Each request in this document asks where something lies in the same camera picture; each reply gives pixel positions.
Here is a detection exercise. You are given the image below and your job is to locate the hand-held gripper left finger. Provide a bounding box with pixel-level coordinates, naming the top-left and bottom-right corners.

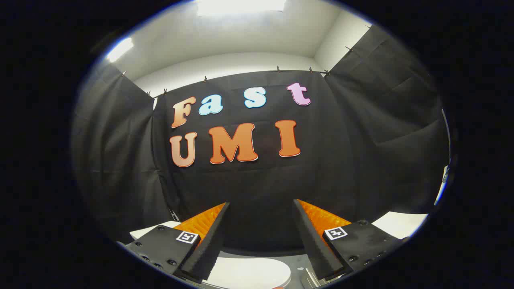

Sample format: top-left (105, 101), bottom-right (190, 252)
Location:
top-left (116, 202), bottom-right (230, 283)

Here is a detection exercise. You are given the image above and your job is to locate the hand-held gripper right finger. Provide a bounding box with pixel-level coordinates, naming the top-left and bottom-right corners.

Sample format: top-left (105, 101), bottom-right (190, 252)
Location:
top-left (293, 199), bottom-right (410, 281)

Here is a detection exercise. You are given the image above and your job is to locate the grey metal plate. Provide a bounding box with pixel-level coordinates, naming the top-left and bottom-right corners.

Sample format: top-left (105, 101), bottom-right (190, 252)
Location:
top-left (299, 267), bottom-right (322, 289)

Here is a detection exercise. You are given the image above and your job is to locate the black backdrop cloth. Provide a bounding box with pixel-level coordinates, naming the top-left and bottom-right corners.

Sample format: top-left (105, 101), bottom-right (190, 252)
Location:
top-left (71, 25), bottom-right (450, 253)

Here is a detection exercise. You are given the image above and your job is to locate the small ceiling light panel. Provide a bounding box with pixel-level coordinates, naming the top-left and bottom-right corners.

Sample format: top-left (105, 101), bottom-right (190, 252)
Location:
top-left (105, 37), bottom-right (134, 63)

